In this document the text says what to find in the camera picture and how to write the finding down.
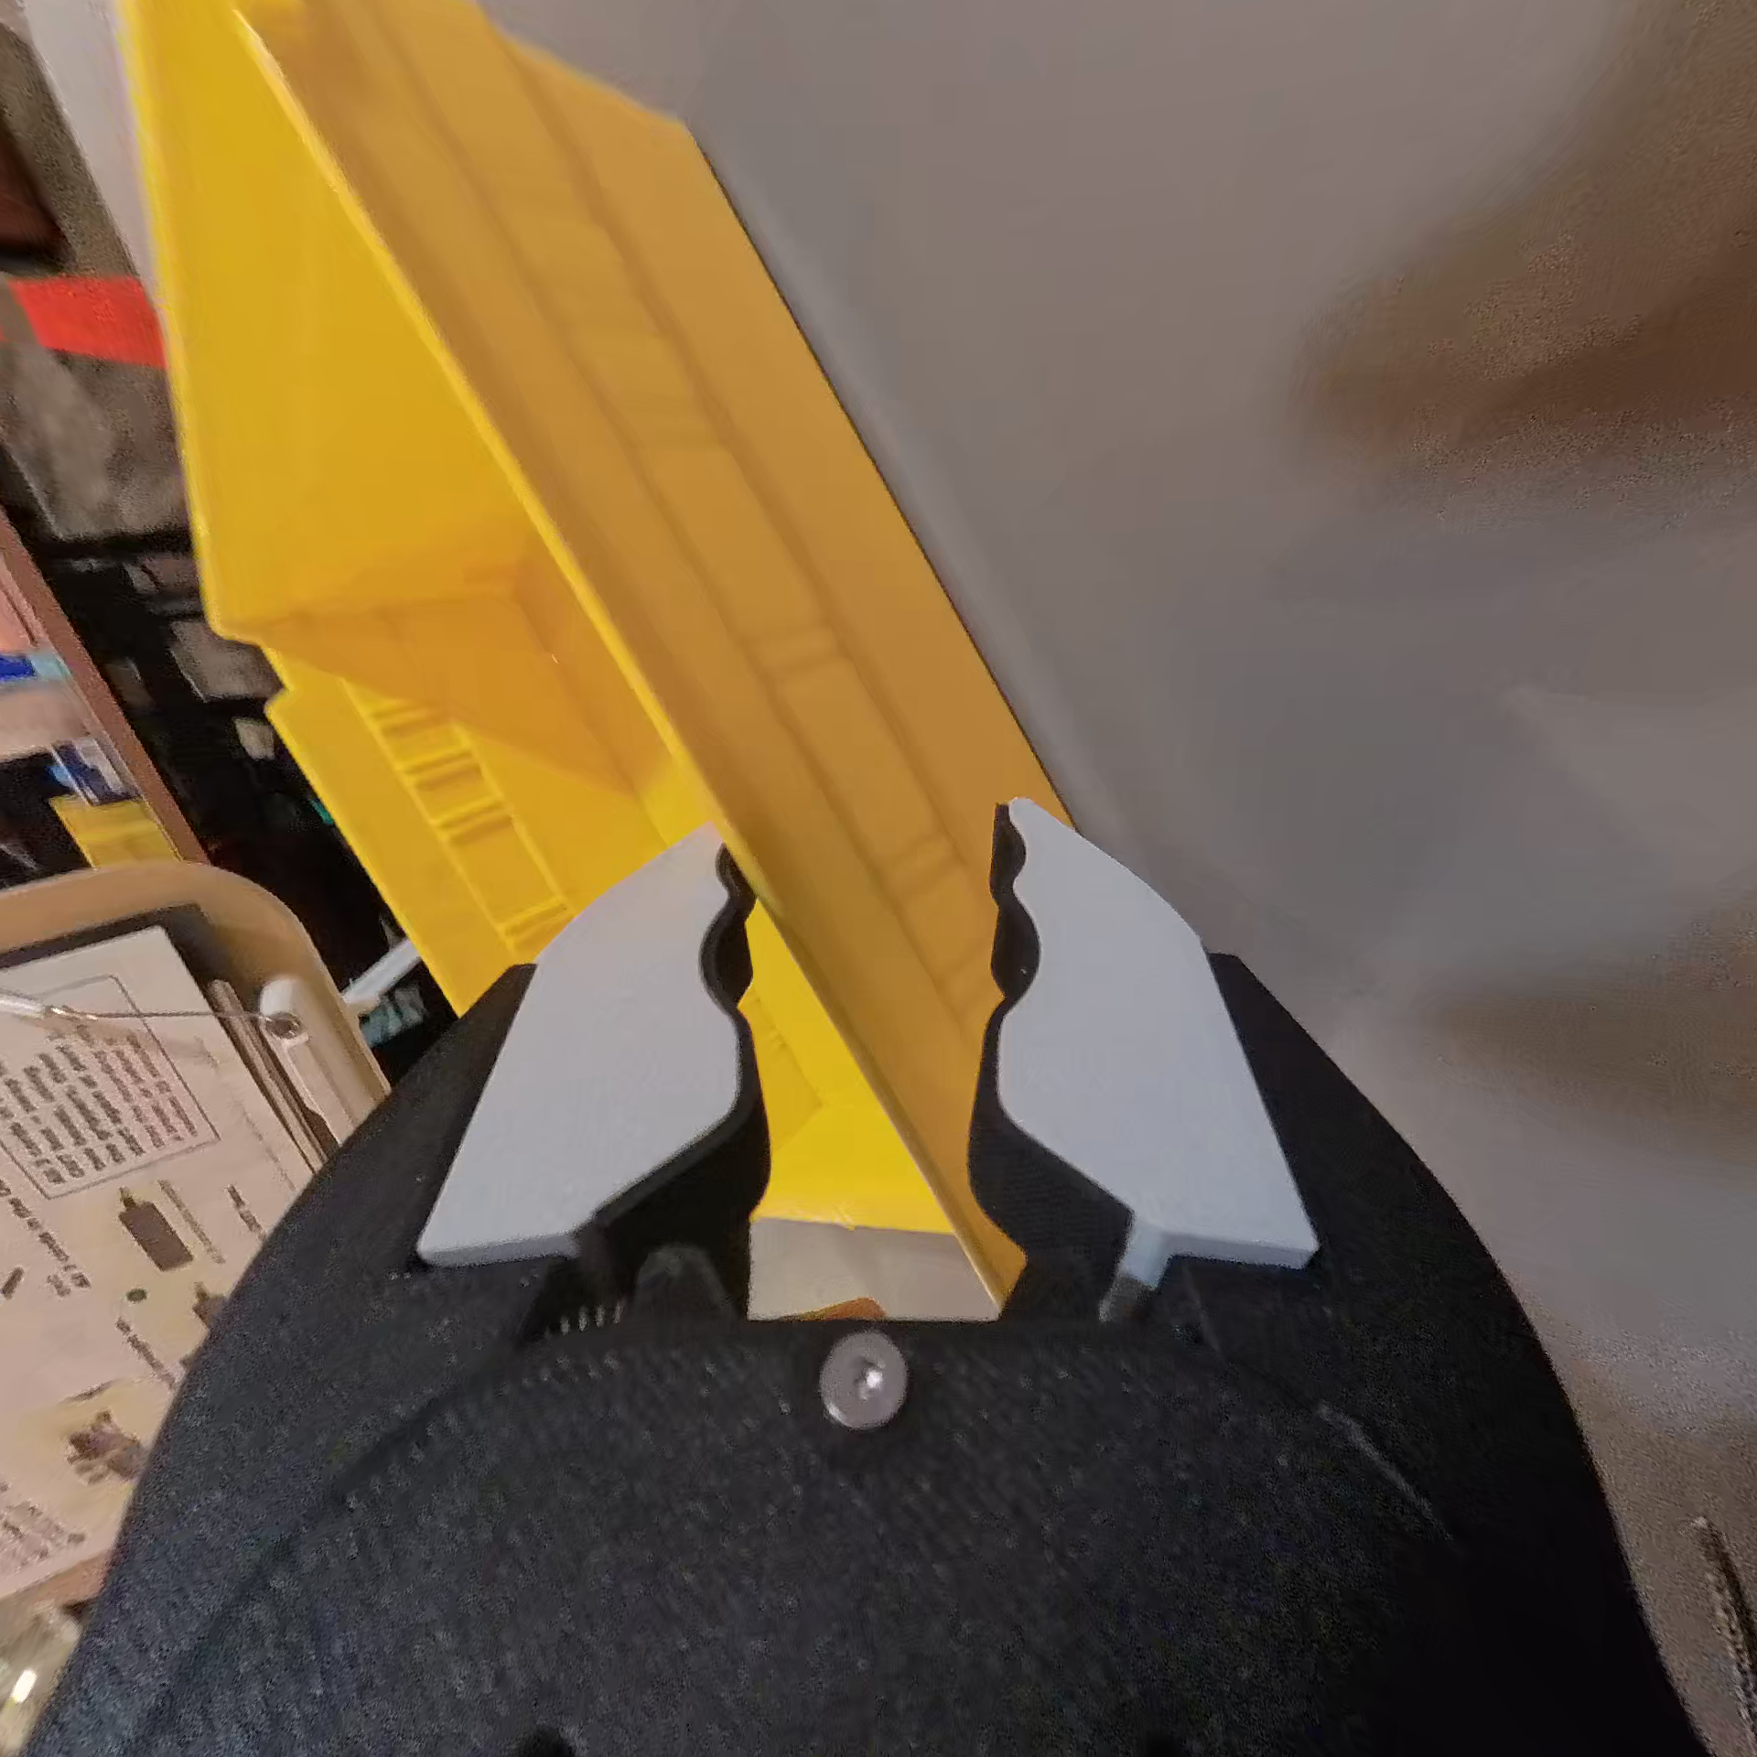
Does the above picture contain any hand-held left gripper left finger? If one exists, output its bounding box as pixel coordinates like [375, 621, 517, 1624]
[417, 825, 769, 1268]

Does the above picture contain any printed instruction sheet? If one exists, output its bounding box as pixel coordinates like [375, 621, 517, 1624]
[0, 926, 328, 1600]

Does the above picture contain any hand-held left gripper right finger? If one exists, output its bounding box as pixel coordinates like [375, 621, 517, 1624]
[967, 798, 1322, 1323]

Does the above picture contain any yellow plastic bin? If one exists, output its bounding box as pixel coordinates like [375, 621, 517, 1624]
[117, 0, 1080, 1326]

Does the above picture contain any grey desk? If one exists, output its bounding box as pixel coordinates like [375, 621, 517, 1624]
[472, 0, 1757, 1757]

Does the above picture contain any instruction sheet on stand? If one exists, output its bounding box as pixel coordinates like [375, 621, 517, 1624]
[0, 860, 396, 1611]

